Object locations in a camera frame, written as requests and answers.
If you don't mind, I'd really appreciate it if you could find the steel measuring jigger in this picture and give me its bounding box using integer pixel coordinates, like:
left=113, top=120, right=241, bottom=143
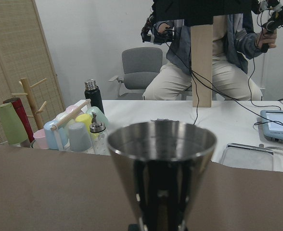
left=107, top=120, right=217, bottom=231

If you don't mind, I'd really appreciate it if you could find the mint green cup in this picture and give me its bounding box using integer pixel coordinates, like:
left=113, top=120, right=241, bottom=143
left=86, top=106, right=109, bottom=127

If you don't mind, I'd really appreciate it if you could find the glass oil dispenser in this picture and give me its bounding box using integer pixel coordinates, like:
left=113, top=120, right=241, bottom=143
left=90, top=112, right=109, bottom=155

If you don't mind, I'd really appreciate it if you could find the grey office chair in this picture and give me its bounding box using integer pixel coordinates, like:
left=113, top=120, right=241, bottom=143
left=109, top=47, right=163, bottom=100

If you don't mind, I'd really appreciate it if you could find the black thermos bottle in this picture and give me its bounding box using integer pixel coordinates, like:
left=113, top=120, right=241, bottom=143
left=84, top=79, right=104, bottom=114

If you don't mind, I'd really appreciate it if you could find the yellow cup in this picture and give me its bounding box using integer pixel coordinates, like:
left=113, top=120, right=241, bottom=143
left=75, top=114, right=92, bottom=135

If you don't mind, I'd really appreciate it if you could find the grey blue cup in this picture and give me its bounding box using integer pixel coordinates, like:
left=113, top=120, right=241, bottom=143
left=68, top=122, right=92, bottom=152

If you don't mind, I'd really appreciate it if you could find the light blue cup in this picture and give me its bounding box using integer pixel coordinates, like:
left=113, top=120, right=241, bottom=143
left=43, top=120, right=69, bottom=151

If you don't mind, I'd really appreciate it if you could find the light wooden plank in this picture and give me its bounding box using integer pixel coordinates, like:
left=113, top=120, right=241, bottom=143
left=191, top=25, right=213, bottom=107

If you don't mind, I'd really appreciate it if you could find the metal tray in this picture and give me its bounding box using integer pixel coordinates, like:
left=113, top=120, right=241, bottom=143
left=219, top=143, right=274, bottom=171

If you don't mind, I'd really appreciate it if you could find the wooden cup tree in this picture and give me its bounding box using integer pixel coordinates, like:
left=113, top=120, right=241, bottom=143
left=11, top=77, right=47, bottom=130

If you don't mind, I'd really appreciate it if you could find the seated person operator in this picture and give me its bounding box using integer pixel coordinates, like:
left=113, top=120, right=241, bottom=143
left=143, top=0, right=283, bottom=101

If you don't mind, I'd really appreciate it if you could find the red cup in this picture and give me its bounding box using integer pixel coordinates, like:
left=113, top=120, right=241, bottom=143
left=3, top=97, right=34, bottom=143

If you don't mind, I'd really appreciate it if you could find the blue teach pendant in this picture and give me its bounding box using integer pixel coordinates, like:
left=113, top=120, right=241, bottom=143
left=254, top=110, right=283, bottom=143

